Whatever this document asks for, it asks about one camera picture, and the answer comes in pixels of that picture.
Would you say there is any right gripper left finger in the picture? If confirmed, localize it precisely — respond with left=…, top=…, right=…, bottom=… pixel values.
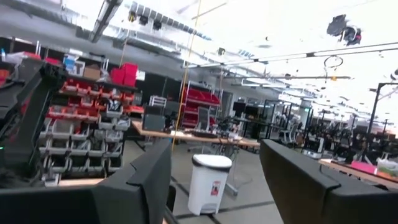
left=0, top=138, right=177, bottom=224

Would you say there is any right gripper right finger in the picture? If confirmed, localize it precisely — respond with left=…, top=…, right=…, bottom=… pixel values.
left=259, top=138, right=398, bottom=224

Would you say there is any wooden background table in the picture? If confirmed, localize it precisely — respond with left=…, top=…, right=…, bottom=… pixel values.
left=131, top=119, right=261, bottom=149
left=318, top=157, right=398, bottom=191

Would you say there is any parts shelf with bins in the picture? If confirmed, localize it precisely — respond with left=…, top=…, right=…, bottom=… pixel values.
left=39, top=74, right=146, bottom=186

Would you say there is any dark grey equipment box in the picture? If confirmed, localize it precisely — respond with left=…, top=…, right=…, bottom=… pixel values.
left=142, top=113, right=167, bottom=132

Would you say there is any white pedal trash can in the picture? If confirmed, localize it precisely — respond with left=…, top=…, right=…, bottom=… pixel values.
left=187, top=153, right=233, bottom=217

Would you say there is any red box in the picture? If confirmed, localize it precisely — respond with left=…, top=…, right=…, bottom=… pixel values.
left=109, top=62, right=139, bottom=88

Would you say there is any brown cardboard box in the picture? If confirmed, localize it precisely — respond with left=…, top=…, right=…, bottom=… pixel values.
left=83, top=64, right=102, bottom=82

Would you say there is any long ceiling light bar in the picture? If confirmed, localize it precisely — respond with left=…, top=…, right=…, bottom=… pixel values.
left=182, top=41, right=398, bottom=68

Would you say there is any yellow hanging cable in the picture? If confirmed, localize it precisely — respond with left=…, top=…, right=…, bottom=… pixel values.
left=170, top=0, right=203, bottom=153

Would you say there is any black hanging cable ring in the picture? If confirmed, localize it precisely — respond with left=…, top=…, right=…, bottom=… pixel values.
left=323, top=55, right=345, bottom=70

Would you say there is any black ceiling cable reel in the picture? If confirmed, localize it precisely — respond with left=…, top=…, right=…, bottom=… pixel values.
left=325, top=14, right=363, bottom=47

